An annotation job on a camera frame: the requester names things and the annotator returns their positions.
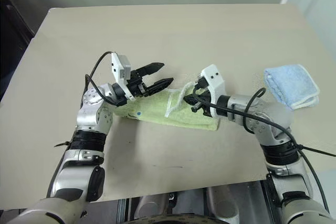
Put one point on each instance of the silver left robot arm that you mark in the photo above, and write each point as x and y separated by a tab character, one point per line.
89	119

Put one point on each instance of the black zip tie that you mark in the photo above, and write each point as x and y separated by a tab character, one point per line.
61	144
317	151

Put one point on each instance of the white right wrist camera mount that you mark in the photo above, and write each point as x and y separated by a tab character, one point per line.
215	79

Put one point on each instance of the dark perforated round shape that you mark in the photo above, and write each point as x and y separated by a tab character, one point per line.
176	219

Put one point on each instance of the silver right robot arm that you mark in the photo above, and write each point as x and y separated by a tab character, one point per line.
265	127

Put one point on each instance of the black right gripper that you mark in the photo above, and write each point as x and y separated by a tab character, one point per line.
203	85

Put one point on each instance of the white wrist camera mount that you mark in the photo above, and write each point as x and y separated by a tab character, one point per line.
215	79
118	69

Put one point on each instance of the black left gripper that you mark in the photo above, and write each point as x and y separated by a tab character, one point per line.
137	85

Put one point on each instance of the green terry towel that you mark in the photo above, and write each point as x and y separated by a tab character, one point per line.
157	111

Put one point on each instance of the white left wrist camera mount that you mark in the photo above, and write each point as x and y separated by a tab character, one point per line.
118	69

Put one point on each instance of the blue folded terry towel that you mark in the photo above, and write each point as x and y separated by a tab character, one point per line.
288	82

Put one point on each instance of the grey rounded shape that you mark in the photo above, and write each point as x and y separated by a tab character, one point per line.
152	205
223	203

